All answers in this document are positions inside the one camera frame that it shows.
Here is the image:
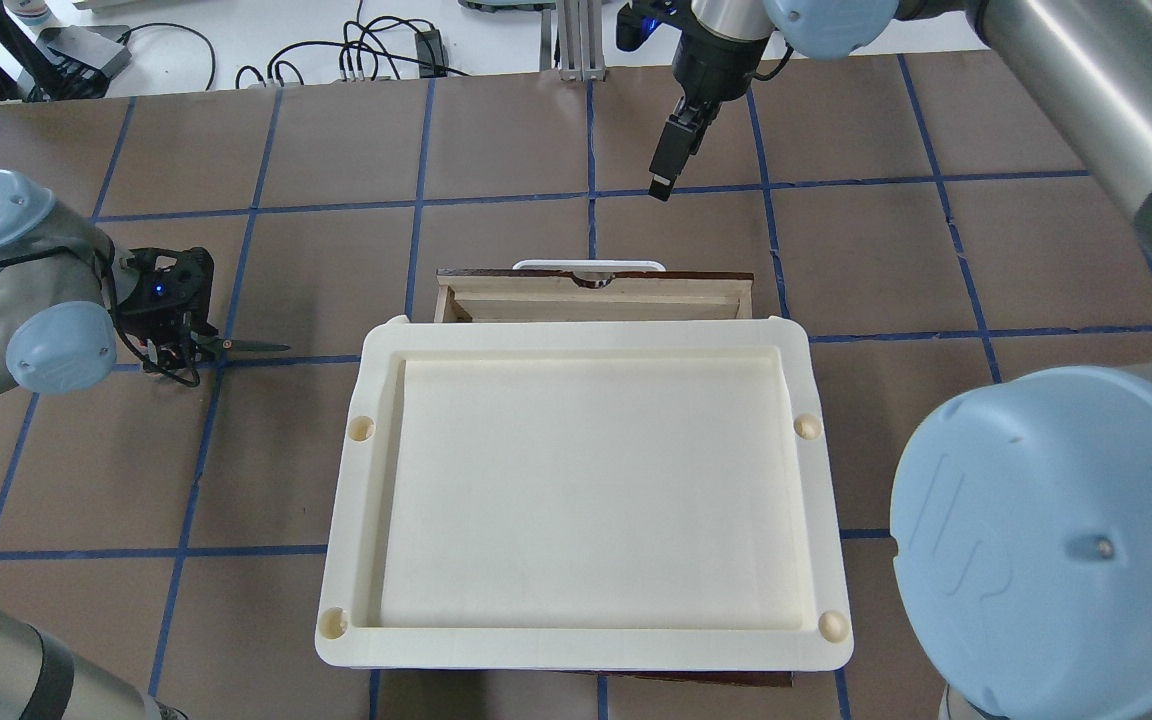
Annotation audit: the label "black cable bundle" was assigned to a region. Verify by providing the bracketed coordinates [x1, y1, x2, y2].
[236, 0, 467, 89]

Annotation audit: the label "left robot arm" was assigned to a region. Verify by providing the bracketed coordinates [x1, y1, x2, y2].
[0, 169, 184, 719]

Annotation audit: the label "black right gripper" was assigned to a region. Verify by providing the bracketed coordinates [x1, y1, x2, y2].
[647, 28, 770, 200]

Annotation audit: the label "black power adapter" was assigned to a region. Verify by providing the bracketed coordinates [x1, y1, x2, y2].
[414, 29, 450, 77]

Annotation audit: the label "black power supply box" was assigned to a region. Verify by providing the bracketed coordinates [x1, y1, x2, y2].
[36, 26, 131, 79]

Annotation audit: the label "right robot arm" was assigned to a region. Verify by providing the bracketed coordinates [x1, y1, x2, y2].
[616, 1, 1152, 719]

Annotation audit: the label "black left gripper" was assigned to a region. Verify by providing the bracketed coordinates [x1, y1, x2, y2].
[116, 247, 218, 346]

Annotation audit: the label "aluminium frame post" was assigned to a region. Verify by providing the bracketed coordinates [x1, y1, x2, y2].
[540, 1, 607, 82]

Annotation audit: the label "red handled scissors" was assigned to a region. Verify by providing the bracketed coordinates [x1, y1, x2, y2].
[191, 333, 291, 361]

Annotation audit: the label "wooden drawer with white handle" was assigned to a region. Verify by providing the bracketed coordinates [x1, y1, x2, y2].
[433, 260, 755, 324]

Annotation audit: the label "white plastic tray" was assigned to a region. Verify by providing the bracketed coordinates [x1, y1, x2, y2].
[314, 316, 855, 674]

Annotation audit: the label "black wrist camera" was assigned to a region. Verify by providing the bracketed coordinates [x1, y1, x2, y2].
[614, 0, 680, 53]

